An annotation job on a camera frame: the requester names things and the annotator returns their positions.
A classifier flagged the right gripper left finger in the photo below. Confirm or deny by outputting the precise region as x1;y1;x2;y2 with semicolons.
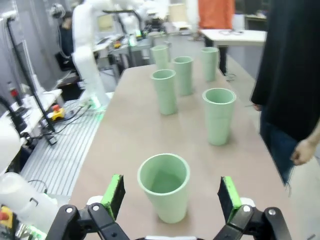
46;174;131;240

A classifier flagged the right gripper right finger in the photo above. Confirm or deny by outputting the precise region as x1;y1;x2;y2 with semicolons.
212;176;293;240

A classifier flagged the pale green plastic cup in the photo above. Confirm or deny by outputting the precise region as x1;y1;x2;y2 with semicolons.
200;46;220;83
150;69;179;116
136;153;191;224
201;87;237;147
172;56;195;97
150;45;170;71

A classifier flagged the person's left forearm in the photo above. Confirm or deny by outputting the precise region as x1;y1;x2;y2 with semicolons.
308;128;320;151

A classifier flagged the person's left hand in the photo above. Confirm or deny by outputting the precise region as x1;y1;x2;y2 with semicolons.
290;138;316;166

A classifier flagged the yellow emergency stop button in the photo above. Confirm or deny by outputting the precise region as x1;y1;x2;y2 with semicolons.
47;104;66;122
0;204;15;226

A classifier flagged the black angled stand pole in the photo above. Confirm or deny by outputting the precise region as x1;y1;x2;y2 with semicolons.
4;18;57;133

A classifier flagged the person in black shirt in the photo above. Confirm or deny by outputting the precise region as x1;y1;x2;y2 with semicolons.
250;0;320;186

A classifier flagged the white background table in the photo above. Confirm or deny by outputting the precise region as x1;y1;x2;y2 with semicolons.
199;28;268;47

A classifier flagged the dark-haired seated person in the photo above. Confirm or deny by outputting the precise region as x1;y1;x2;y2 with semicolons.
59;11;76;60

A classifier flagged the person in orange top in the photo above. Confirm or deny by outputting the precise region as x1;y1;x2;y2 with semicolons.
198;0;236;76

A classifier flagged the light wooden box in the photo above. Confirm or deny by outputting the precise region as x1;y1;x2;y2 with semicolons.
168;3;200;30

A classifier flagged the slotted aluminium base plate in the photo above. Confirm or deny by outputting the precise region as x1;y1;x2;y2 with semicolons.
21;98;108;196

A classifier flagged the black cable bundle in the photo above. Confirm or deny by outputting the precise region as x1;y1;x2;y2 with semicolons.
219;29;245;36

